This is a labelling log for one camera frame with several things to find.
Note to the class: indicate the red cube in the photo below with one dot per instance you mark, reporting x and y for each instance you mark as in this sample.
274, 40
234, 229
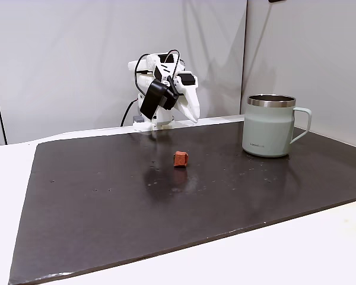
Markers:
181, 159

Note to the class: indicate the grey table clamp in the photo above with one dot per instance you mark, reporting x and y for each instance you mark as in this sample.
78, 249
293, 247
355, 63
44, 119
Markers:
138, 119

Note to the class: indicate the pale green steel mug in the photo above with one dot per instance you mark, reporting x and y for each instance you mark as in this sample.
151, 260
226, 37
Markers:
265, 130

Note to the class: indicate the black table mat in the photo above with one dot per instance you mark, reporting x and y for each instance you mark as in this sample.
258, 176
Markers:
106, 222

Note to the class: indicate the black oval camera box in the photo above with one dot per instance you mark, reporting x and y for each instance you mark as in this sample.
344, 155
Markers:
153, 98

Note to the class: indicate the black overhead mount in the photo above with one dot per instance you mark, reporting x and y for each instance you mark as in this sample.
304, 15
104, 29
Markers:
276, 1

